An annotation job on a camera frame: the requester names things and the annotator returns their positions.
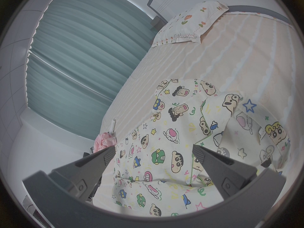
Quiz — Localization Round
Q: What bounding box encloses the grey bedside table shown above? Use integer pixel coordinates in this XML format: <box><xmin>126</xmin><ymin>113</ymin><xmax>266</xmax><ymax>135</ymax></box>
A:
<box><xmin>151</xmin><ymin>16</ymin><xmax>168</xmax><ymax>31</ymax></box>

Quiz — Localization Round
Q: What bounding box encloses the bed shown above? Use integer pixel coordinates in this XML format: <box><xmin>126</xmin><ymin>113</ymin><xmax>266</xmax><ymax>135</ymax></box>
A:
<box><xmin>91</xmin><ymin>0</ymin><xmax>301</xmax><ymax>213</ymax></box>

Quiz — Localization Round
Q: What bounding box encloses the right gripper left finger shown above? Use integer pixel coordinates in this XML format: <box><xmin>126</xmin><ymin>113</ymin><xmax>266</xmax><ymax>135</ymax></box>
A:
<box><xmin>48</xmin><ymin>146</ymin><xmax>116</xmax><ymax>201</ymax></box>

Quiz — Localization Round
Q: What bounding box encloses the pile of clothes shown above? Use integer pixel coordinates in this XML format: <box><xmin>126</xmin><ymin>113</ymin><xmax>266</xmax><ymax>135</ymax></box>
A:
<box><xmin>83</xmin><ymin>119</ymin><xmax>118</xmax><ymax>156</ymax></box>

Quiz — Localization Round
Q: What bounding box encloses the white printed pyjama top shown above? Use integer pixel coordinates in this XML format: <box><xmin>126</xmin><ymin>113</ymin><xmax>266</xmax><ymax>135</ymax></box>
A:
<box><xmin>91</xmin><ymin>78</ymin><xmax>291</xmax><ymax>217</ymax></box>

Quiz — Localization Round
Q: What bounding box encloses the white printed pillow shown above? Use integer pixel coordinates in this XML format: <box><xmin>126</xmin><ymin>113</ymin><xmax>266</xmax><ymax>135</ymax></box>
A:
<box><xmin>151</xmin><ymin>1</ymin><xmax>229</xmax><ymax>48</ymax></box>

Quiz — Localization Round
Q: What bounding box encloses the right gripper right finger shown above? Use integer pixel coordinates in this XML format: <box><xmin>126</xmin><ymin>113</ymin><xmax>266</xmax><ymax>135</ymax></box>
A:
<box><xmin>192</xmin><ymin>144</ymin><xmax>258</xmax><ymax>201</ymax></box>

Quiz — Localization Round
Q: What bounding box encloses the blue-green curtain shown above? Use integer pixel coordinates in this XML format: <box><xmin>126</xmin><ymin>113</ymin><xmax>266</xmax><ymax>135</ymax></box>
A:
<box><xmin>30</xmin><ymin>3</ymin><xmax>158</xmax><ymax>91</ymax></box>
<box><xmin>26</xmin><ymin>52</ymin><xmax>113</xmax><ymax>142</ymax></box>

